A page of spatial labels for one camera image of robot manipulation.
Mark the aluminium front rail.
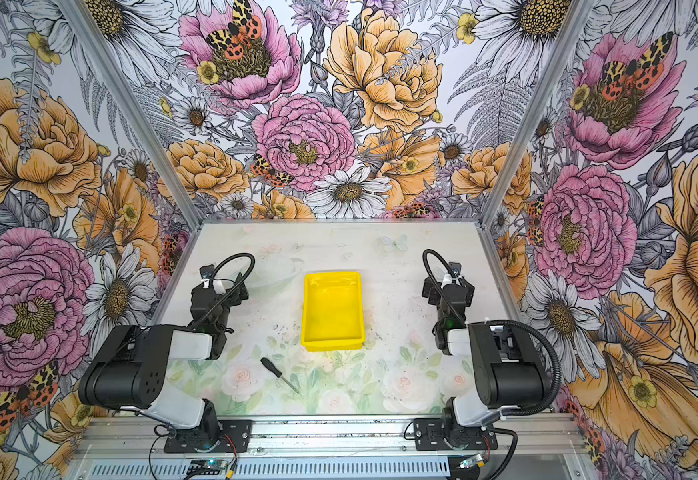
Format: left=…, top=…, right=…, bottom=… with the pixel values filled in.
left=66, top=414, right=597, bottom=479

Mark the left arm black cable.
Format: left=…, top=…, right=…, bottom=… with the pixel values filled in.
left=188, top=252, right=257, bottom=332

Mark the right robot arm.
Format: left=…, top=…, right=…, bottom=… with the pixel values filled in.
left=413, top=259, right=561, bottom=452

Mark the yellow plastic bin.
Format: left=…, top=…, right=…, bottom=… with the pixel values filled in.
left=301, top=271, right=366, bottom=352

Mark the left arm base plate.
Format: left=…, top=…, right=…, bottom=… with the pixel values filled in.
left=164, top=419, right=253, bottom=454

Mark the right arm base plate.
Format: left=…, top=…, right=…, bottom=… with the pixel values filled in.
left=411, top=418, right=498, bottom=452

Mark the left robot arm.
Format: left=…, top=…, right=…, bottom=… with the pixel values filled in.
left=78, top=253, right=256, bottom=451

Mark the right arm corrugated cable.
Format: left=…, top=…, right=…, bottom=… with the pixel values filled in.
left=486, top=319, right=564, bottom=418

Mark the black handled screwdriver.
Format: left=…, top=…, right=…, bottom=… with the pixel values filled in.
left=260, top=357, right=300, bottom=394

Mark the right aluminium corner post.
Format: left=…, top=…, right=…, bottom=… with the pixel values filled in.
left=479, top=0, right=597, bottom=228

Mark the aluminium corner post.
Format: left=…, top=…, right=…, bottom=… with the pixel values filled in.
left=479, top=0, right=597, bottom=228
left=57, top=0, right=205, bottom=230

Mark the left aluminium corner post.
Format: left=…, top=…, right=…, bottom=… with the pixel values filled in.
left=57, top=0, right=205, bottom=230

